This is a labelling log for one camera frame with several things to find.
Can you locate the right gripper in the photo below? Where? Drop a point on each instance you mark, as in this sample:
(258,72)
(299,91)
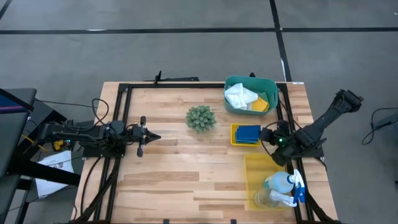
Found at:
(267,134)

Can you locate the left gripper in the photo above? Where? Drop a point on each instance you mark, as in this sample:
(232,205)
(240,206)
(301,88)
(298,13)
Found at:
(141,135)

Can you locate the yellow cloth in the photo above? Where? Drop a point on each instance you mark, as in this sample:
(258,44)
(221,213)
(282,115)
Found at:
(260,105)

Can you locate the small yellow slotted basket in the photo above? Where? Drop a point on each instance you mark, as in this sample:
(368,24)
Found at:
(233,135)

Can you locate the translucent yellow plastic bin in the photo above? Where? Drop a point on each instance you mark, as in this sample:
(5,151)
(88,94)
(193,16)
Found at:
(258,168)

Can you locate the white cloth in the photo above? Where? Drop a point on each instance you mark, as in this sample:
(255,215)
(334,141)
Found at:
(239,96)

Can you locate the spray bottle with blue liquid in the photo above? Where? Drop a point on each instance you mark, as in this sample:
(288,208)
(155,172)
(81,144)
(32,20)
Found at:
(280,182)

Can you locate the clear plastic cup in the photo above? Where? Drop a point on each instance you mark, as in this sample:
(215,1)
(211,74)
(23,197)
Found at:
(261,199)

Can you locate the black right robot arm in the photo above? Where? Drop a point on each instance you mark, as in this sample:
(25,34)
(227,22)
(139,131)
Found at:
(320,127)

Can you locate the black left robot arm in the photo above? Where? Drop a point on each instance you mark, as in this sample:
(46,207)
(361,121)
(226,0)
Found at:
(81,133)

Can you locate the teal plastic bin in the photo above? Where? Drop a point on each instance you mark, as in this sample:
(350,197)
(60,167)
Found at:
(270,90)

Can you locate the artificial green potted plant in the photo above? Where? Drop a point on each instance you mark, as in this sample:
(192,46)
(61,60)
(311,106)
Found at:
(201,118)

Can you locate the yellow black device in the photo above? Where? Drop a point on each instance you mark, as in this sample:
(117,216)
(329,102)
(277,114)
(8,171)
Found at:
(58,144)

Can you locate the white paper sheets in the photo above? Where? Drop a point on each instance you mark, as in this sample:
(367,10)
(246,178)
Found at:
(56,161)

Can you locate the black workbench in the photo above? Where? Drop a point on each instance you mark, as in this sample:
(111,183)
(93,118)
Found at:
(15,130)

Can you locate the black mount bracket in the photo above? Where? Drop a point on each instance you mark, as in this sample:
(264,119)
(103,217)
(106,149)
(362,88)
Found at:
(180,79)

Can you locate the black aluminium table frame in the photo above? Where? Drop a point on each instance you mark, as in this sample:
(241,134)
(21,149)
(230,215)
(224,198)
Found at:
(192,85)

